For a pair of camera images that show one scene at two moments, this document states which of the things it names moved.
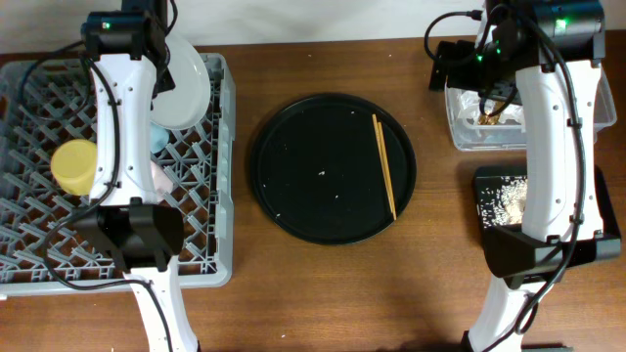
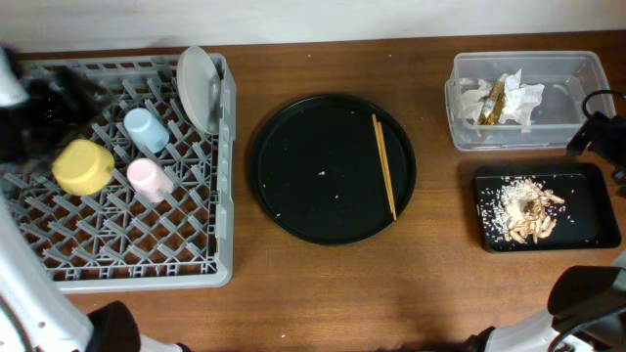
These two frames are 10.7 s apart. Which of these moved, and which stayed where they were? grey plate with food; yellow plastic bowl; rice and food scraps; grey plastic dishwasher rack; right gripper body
Moved: right gripper body; grey plate with food
Stayed: rice and food scraps; grey plastic dishwasher rack; yellow plastic bowl
